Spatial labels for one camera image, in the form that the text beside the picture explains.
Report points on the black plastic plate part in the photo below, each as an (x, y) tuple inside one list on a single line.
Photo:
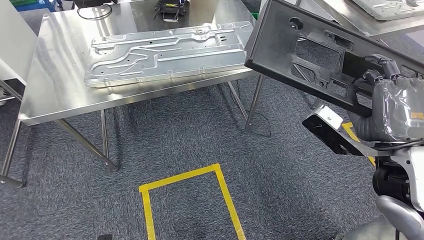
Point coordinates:
[(271, 49)]

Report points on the stamped sheet metal panel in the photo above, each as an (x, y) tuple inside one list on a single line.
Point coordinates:
[(165, 56), (384, 8)]

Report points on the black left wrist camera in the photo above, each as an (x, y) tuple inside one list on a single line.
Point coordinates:
[(105, 237)]

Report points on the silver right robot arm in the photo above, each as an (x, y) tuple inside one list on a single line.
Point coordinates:
[(397, 212)]

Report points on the white cabinet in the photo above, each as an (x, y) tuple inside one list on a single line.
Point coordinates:
[(16, 39)]

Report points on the black handheld device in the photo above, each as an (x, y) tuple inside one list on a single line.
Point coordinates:
[(172, 8)]

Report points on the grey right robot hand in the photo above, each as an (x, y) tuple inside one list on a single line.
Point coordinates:
[(400, 109)]

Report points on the stainless steel workbench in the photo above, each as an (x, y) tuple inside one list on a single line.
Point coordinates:
[(59, 82), (364, 20)]

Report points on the green mat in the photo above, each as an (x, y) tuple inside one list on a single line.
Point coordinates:
[(23, 2)]

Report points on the blue metal frame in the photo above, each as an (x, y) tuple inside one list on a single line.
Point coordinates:
[(33, 7)]

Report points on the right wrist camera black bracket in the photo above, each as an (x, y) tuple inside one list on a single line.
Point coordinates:
[(324, 132)]

